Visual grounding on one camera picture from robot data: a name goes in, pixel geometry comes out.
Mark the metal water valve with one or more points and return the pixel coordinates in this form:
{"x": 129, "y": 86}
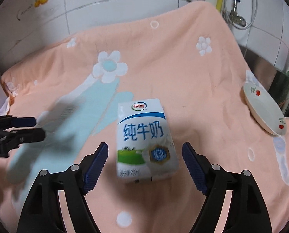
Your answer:
{"x": 236, "y": 19}

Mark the white and blue milk carton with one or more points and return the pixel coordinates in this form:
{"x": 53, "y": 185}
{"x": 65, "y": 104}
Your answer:
{"x": 144, "y": 131}

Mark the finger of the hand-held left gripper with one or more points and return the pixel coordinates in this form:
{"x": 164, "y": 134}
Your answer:
{"x": 25, "y": 122}
{"x": 30, "y": 136}

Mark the peach flower-print towel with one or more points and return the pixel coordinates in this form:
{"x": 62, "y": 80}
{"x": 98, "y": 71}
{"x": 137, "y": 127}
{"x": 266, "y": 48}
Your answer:
{"x": 183, "y": 77}

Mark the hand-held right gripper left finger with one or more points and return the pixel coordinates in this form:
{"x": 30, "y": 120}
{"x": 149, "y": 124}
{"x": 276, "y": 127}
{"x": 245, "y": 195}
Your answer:
{"x": 96, "y": 167}

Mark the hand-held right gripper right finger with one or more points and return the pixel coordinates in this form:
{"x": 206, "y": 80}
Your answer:
{"x": 194, "y": 167}

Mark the small orange fruit wall sticker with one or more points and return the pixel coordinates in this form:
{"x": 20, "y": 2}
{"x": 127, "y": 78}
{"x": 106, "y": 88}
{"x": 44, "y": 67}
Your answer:
{"x": 41, "y": 0}

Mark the white dish with red flowers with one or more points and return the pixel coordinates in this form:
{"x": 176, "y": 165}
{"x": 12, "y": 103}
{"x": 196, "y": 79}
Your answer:
{"x": 263, "y": 106}

